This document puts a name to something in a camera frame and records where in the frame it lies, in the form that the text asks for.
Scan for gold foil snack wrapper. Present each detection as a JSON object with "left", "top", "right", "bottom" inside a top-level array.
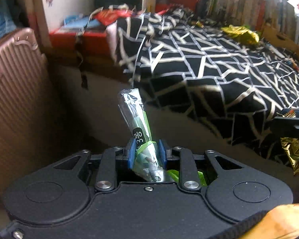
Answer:
[{"left": 280, "top": 110, "right": 299, "bottom": 177}]

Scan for green silver snack wrapper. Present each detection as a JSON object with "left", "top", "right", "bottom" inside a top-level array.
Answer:
[{"left": 118, "top": 88, "right": 207, "bottom": 187}]

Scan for row of upright books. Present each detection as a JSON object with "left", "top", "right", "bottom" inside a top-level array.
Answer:
[{"left": 197, "top": 0, "right": 299, "bottom": 45}]

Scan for person's left hand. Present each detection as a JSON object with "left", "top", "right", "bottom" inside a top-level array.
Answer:
[{"left": 240, "top": 204, "right": 299, "bottom": 238}]

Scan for black white patterned cloth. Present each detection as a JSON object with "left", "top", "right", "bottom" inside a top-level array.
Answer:
[{"left": 116, "top": 9, "right": 299, "bottom": 145}]

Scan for wooden drawer shelf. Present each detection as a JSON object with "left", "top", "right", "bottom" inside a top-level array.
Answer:
[{"left": 262, "top": 25, "right": 299, "bottom": 58}]

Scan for yellow green foil wrapper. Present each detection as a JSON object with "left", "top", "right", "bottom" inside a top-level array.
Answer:
[{"left": 221, "top": 25, "right": 259, "bottom": 45}]

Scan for pink ribbed suitcase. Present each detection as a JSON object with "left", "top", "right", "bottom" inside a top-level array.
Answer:
[{"left": 0, "top": 28, "right": 50, "bottom": 192}]

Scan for red storage box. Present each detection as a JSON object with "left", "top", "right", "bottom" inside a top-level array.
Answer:
[{"left": 49, "top": 15, "right": 110, "bottom": 58}]

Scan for red snack bag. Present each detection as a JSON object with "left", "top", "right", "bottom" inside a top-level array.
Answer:
[{"left": 93, "top": 9, "right": 133, "bottom": 26}]

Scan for folded blue jeans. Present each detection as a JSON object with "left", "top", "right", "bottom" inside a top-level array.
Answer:
[{"left": 0, "top": 0, "right": 17, "bottom": 38}]

